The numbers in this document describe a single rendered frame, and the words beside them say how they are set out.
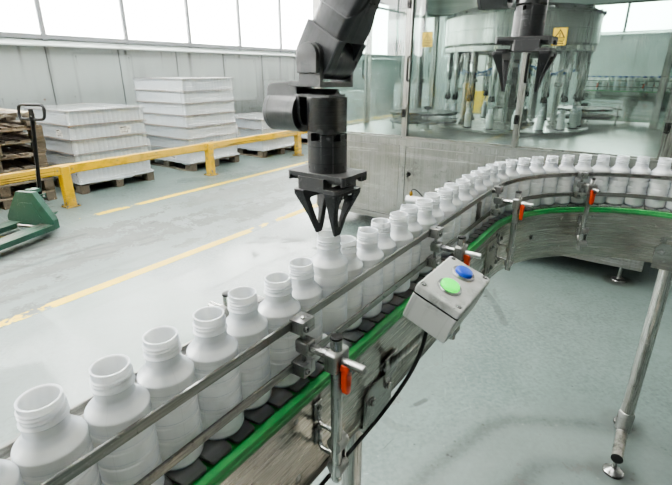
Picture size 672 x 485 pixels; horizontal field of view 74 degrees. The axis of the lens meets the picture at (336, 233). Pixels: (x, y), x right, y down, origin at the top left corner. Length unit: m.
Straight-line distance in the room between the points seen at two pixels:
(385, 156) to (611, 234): 2.55
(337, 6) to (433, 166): 3.26
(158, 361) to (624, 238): 1.58
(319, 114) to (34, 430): 0.46
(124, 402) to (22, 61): 7.54
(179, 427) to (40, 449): 0.14
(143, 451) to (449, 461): 1.59
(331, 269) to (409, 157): 3.26
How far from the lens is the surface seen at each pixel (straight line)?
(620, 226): 1.79
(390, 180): 4.02
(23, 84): 7.91
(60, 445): 0.49
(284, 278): 0.63
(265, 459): 0.66
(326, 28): 0.61
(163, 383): 0.52
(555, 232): 1.70
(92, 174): 6.37
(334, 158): 0.63
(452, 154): 3.74
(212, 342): 0.54
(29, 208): 4.95
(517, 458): 2.08
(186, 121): 7.05
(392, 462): 1.95
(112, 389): 0.49
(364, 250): 0.78
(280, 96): 0.68
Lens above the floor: 1.43
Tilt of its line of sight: 20 degrees down
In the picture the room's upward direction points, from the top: straight up
